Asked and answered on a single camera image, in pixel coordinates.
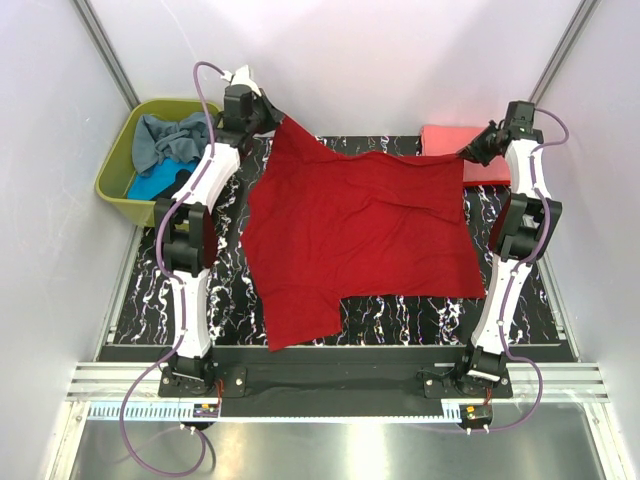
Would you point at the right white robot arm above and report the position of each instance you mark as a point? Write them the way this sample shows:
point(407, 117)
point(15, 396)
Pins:
point(519, 237)

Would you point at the folded coral t shirt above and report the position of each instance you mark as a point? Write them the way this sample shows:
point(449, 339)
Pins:
point(442, 140)

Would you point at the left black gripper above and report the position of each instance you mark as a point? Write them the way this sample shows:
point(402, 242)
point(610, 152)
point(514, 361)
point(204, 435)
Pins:
point(274, 117)

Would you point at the blue t shirt in bin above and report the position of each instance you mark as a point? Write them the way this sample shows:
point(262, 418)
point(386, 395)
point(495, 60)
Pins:
point(160, 177)

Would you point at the grey t shirt in bin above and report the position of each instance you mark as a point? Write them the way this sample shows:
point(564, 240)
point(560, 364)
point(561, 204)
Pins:
point(156, 140)

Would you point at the red t shirt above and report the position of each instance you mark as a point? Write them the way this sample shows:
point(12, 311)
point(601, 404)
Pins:
point(324, 226)

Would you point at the olive green plastic bin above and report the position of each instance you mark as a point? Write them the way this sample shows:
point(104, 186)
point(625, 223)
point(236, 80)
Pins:
point(117, 172)

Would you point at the black t shirt in bin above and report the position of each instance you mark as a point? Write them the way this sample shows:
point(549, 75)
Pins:
point(180, 179)

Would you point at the slotted white cable duct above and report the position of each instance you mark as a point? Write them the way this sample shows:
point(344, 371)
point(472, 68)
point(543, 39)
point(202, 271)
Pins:
point(154, 411)

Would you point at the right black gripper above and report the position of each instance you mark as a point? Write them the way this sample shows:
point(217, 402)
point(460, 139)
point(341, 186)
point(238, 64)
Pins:
point(472, 151)

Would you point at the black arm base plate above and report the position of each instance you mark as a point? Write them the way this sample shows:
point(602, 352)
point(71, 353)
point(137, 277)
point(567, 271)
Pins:
point(323, 382)

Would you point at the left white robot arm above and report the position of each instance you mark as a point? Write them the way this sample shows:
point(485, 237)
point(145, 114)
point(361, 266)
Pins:
point(186, 243)

